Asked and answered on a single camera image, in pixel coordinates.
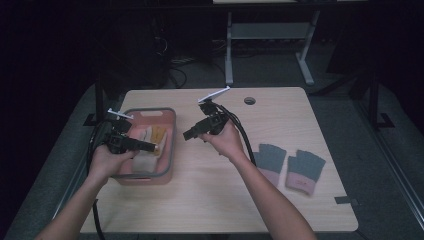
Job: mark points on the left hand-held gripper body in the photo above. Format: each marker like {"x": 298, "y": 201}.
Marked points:
{"x": 118, "y": 141}

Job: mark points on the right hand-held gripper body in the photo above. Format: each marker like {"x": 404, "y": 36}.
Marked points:
{"x": 215, "y": 121}

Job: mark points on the beige glove with orange animal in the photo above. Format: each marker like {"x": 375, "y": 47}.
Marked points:
{"x": 158, "y": 134}

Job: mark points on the pink basin with grey rim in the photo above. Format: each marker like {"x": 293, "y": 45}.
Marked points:
{"x": 150, "y": 180}

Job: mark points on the grey and pink fingerless glove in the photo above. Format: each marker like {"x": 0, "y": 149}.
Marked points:
{"x": 306, "y": 166}
{"x": 270, "y": 158}

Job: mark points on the person's left hand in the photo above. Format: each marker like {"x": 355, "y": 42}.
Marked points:
{"x": 105, "y": 163}

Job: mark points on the person's right hand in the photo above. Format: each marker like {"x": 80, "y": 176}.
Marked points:
{"x": 228, "y": 143}

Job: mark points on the black metal stand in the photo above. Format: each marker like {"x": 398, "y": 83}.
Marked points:
{"x": 99, "y": 100}
{"x": 373, "y": 100}

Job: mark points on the black tape strip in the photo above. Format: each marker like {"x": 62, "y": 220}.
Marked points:
{"x": 346, "y": 200}

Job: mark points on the white metal desk frame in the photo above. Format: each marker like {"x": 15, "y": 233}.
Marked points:
{"x": 266, "y": 30}

